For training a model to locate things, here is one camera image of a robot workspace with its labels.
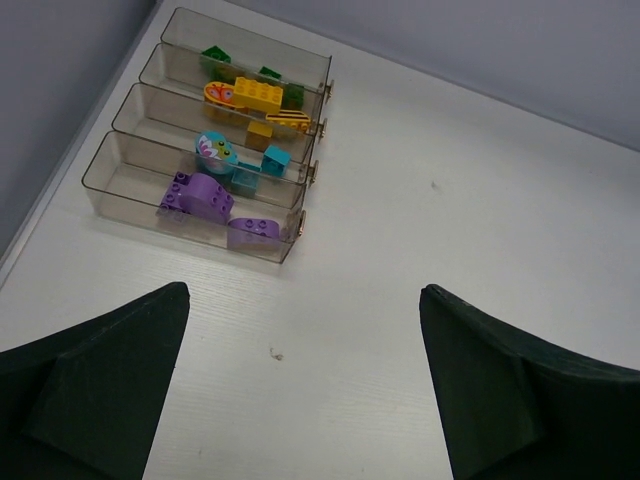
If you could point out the dark green lego brick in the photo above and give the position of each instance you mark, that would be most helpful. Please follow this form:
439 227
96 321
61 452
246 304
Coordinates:
272 74

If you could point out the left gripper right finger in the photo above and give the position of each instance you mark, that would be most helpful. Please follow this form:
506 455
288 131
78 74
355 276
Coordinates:
514 406

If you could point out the clear drawer bin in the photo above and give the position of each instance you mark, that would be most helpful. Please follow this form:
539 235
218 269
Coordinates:
175 120
197 32
178 70
128 176

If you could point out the teal lego brick in bin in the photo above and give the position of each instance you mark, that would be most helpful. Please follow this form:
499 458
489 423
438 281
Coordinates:
245 180

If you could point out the teal square lego brick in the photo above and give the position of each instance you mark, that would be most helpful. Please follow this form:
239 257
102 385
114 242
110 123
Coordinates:
275 161

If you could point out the teal oval lego piece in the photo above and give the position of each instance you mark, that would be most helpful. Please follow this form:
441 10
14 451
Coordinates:
215 155

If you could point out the purple lego brick front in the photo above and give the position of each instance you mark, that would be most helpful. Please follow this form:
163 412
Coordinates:
199 195

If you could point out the purple printed lego brick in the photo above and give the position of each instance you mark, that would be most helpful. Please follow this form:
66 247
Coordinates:
246 233

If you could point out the yellow curved lego brick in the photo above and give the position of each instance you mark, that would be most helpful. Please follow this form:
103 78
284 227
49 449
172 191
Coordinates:
294 119

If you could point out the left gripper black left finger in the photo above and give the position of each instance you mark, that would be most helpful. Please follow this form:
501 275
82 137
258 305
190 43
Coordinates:
85 402

